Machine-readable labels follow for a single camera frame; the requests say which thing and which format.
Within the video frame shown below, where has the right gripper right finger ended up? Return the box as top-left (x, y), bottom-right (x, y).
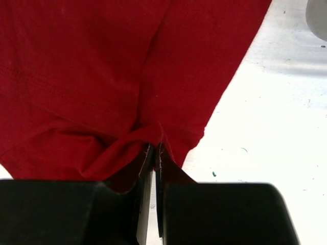
top-left (155, 144), bottom-right (299, 245)

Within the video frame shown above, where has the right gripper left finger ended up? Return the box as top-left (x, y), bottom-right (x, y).
top-left (1, 145), bottom-right (154, 244)

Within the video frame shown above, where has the dark red t shirt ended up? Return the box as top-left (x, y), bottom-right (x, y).
top-left (1, 1), bottom-right (271, 181)

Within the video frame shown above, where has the clear plastic bin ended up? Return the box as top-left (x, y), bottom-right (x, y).
top-left (306, 0), bottom-right (327, 41)

